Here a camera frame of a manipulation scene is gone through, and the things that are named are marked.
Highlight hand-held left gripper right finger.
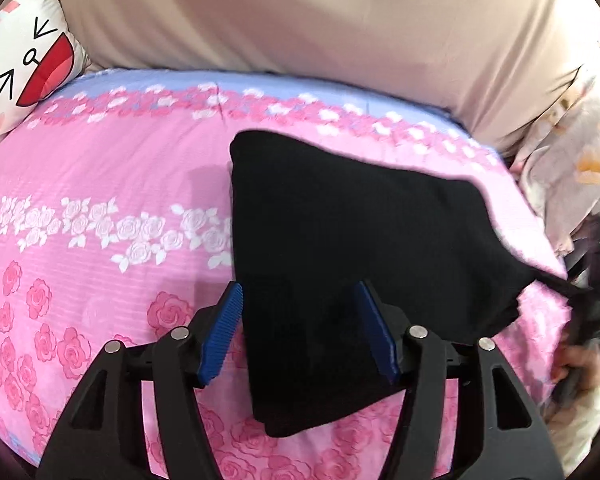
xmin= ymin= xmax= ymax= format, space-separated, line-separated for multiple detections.
xmin=354 ymin=280 xmax=566 ymax=480

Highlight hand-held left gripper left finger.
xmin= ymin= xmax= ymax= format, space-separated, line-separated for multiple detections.
xmin=36 ymin=281 xmax=244 ymax=480

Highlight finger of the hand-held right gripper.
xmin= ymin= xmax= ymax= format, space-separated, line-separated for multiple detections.
xmin=565 ymin=280 xmax=600 ymax=313

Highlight black pants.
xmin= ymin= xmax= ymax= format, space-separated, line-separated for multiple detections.
xmin=228 ymin=130 xmax=583 ymax=438

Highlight person's right forearm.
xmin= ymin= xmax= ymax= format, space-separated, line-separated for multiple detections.
xmin=544 ymin=385 xmax=600 ymax=466

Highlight person's right hand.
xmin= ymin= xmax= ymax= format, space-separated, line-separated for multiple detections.
xmin=550 ymin=342 xmax=600 ymax=401

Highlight pale floral blanket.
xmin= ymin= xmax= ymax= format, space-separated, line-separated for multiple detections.
xmin=510 ymin=25 xmax=600 ymax=261

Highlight pink rose-print bed sheet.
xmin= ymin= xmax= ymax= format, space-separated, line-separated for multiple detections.
xmin=0 ymin=67 xmax=573 ymax=480

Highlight beige draped cloth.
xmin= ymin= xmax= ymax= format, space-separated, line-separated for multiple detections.
xmin=50 ymin=0 xmax=600 ymax=158

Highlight white cat-face pillow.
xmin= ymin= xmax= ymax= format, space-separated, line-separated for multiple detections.
xmin=0 ymin=0 xmax=93 ymax=143

